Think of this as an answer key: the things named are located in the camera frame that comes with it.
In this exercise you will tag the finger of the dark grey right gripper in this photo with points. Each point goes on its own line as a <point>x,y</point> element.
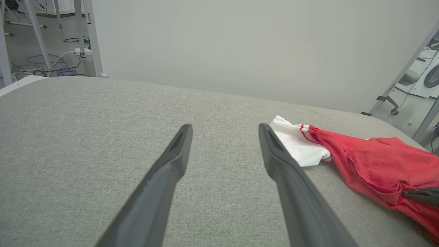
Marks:
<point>425,196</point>

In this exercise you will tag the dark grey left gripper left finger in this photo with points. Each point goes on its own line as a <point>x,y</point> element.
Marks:
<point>154,199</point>

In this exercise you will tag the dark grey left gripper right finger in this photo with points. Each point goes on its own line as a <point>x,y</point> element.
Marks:
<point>298,206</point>

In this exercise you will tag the red and white basketball jersey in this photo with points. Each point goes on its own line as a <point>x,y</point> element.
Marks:
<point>377,161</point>

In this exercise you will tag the white washing machine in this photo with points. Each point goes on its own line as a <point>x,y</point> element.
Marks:
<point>423,73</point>

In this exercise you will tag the white power strip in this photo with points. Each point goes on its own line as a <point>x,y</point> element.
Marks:
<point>84,51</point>

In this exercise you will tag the white table leg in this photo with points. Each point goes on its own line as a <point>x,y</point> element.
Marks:
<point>37,37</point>

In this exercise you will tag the grey slanted frame leg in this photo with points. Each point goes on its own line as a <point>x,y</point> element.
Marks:
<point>404,65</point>

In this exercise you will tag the grey metal frame leg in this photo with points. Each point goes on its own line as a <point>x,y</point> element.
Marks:
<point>93,41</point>

